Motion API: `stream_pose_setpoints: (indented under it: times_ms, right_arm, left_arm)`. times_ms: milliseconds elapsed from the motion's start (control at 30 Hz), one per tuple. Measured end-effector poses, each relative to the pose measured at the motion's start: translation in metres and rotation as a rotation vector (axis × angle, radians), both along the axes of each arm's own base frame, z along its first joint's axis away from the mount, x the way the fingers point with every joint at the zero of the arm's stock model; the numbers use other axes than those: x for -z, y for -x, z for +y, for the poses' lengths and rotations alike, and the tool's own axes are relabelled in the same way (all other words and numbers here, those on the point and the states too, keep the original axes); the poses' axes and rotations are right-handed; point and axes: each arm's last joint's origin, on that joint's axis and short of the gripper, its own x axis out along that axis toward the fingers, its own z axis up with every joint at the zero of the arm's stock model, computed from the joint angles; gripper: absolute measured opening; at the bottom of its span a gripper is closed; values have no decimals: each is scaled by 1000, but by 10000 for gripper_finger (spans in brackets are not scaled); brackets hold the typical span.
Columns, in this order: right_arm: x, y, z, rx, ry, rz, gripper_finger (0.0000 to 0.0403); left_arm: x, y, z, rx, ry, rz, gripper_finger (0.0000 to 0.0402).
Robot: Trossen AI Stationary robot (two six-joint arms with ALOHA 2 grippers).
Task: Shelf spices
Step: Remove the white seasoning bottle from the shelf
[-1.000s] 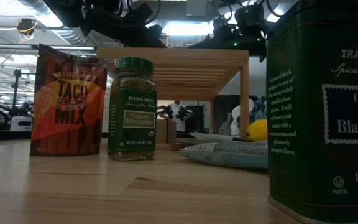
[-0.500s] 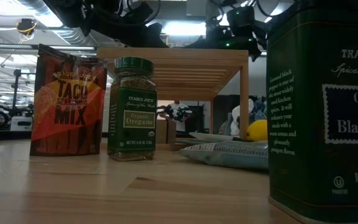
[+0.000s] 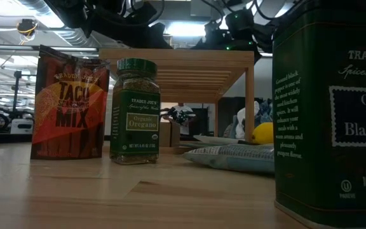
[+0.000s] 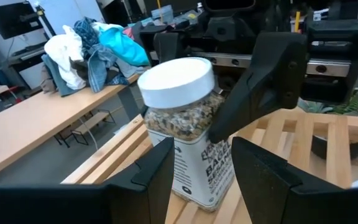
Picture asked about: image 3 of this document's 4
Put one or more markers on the oregano jar with green lid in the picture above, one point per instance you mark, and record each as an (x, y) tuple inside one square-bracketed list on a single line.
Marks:
[(135, 121)]

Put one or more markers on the white cloth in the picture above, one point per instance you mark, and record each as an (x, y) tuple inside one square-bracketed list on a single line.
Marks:
[(241, 122)]

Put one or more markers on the black ceiling-hung camera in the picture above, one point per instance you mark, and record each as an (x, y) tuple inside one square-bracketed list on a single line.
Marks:
[(27, 27)]

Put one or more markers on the standing person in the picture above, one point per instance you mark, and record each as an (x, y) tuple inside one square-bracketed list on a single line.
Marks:
[(183, 116)]

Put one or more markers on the yellow lemon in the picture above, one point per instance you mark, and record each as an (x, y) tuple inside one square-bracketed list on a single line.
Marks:
[(264, 133)]

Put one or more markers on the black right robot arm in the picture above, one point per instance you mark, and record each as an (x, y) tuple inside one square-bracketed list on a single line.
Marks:
[(275, 22)]

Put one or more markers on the pile of blue clothes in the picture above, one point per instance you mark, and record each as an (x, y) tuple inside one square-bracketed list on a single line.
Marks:
[(265, 111)]

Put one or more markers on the green black pepper tin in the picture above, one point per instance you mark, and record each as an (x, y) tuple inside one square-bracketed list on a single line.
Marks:
[(329, 127)]

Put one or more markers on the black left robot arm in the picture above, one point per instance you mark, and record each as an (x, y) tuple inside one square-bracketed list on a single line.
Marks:
[(68, 12)]

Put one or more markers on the black background robot frame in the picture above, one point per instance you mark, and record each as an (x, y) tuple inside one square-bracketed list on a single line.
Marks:
[(16, 92)]

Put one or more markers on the orange taco seasoning packet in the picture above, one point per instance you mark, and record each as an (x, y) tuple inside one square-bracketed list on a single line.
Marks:
[(70, 108)]

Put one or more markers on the light blue seasoning packet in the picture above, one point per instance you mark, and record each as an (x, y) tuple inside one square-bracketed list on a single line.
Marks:
[(234, 157)]

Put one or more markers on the wooden slatted shelf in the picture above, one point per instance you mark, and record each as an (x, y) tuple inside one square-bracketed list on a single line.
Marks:
[(195, 60)]

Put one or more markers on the brown cardboard box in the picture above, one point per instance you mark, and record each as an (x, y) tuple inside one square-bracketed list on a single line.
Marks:
[(169, 133)]

